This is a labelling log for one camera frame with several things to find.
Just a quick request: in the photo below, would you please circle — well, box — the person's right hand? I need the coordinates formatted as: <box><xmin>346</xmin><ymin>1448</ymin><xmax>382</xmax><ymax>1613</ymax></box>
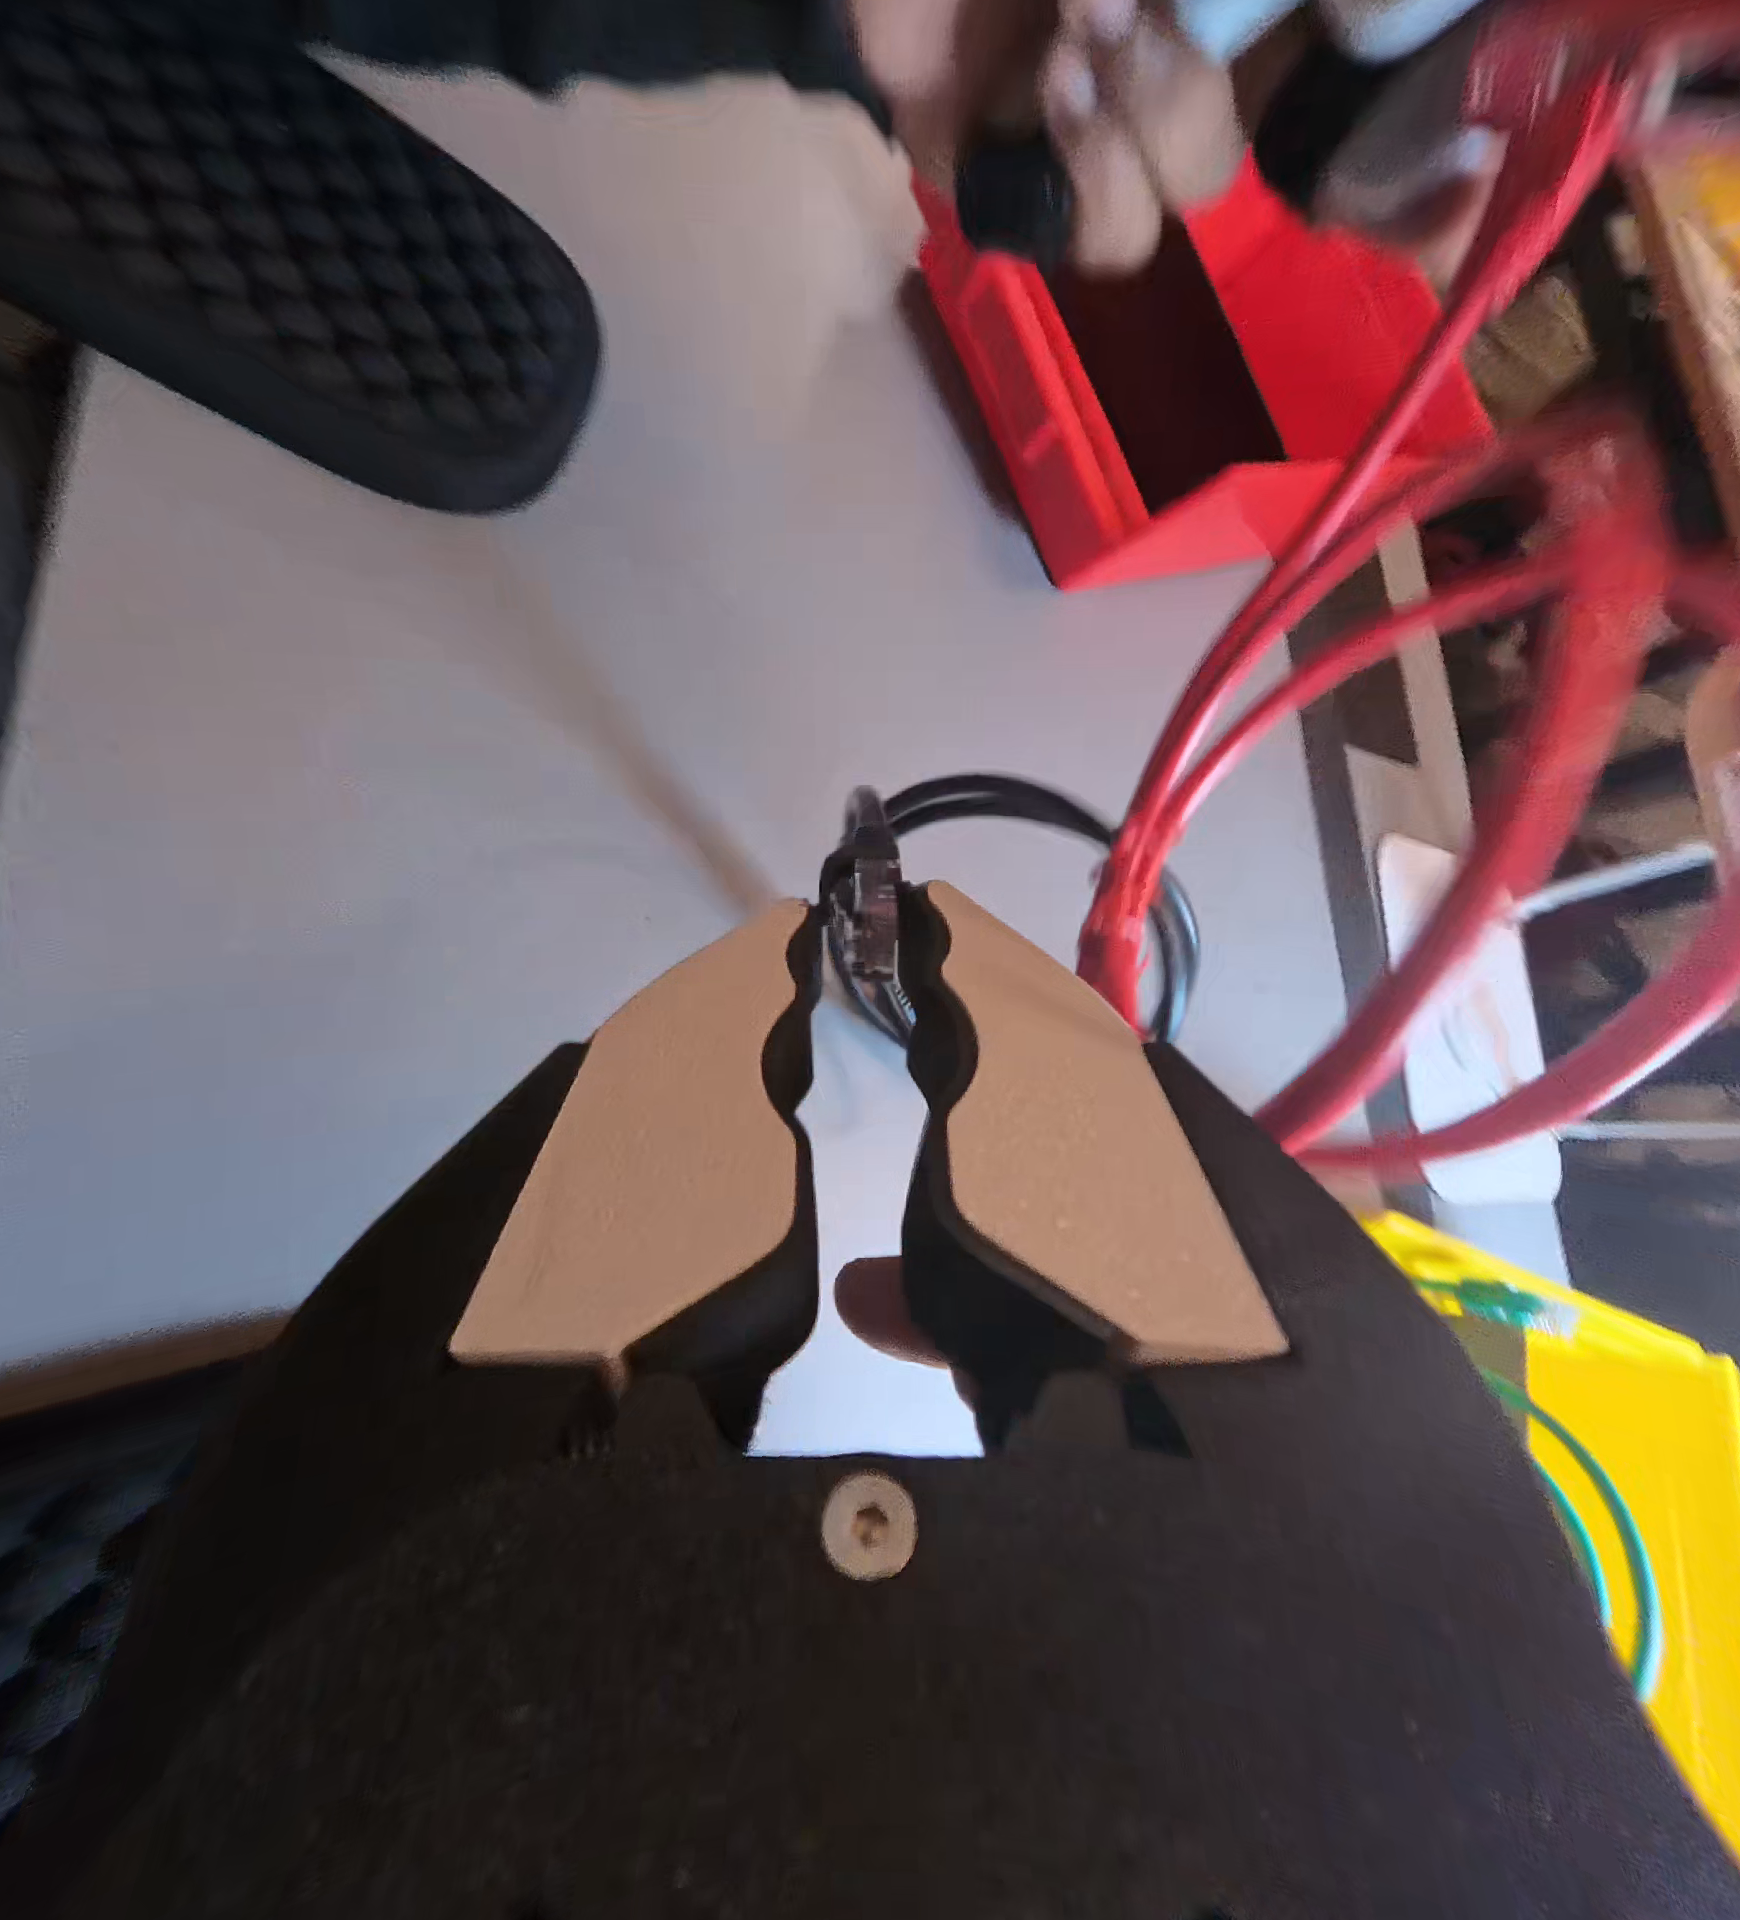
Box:
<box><xmin>833</xmin><ymin>1257</ymin><xmax>962</xmax><ymax>1366</ymax></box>

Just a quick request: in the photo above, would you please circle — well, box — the black ethernet cable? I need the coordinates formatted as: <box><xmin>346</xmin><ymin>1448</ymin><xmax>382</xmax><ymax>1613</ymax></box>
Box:
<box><xmin>815</xmin><ymin>772</ymin><xmax>1201</xmax><ymax>1048</ymax></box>

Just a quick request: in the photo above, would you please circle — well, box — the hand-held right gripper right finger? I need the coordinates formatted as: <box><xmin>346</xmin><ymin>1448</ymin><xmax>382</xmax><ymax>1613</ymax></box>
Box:
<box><xmin>902</xmin><ymin>882</ymin><xmax>1291</xmax><ymax>1366</ymax></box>

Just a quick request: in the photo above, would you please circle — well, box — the instruction sheet on stand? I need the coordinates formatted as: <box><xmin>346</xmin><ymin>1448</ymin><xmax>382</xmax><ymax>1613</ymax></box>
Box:
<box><xmin>1372</xmin><ymin>832</ymin><xmax>1719</xmax><ymax>1203</ymax></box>

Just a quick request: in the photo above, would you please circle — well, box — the black bin divider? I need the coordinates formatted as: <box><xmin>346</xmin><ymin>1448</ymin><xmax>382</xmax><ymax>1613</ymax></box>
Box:
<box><xmin>1050</xmin><ymin>225</ymin><xmax>1285</xmax><ymax>513</ymax></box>

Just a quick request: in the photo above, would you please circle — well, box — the red ethernet cable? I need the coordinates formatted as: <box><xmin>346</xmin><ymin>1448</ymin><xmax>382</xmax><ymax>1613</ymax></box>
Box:
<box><xmin>1076</xmin><ymin>30</ymin><xmax>1740</xmax><ymax>1177</ymax></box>

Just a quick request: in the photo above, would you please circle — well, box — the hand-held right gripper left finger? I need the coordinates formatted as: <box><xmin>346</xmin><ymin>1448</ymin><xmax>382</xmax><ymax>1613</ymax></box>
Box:
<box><xmin>448</xmin><ymin>897</ymin><xmax>828</xmax><ymax>1366</ymax></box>

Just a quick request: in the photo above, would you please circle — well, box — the person's left hand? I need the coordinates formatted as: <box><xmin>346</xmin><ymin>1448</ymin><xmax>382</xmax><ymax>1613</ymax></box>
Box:
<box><xmin>853</xmin><ymin>0</ymin><xmax>1250</xmax><ymax>274</ymax></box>

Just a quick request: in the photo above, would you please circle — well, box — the red plastic bin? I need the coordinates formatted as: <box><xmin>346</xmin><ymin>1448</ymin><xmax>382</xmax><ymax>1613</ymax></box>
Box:
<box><xmin>913</xmin><ymin>141</ymin><xmax>1499</xmax><ymax>591</ymax></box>

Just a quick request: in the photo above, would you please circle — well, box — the yellow plastic bin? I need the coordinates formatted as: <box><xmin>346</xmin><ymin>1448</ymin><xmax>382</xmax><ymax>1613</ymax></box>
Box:
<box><xmin>1355</xmin><ymin>1207</ymin><xmax>1740</xmax><ymax>1920</ymax></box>

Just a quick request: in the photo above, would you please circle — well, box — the green ethernet cable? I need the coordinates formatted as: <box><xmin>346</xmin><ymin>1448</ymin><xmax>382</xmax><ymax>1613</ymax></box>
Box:
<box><xmin>1416</xmin><ymin>1270</ymin><xmax>1666</xmax><ymax>1704</ymax></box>

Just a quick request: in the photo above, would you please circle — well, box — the black honeycomb seat cushion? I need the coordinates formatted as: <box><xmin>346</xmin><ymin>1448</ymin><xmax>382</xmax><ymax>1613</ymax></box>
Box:
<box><xmin>0</xmin><ymin>0</ymin><xmax>604</xmax><ymax>516</ymax></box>

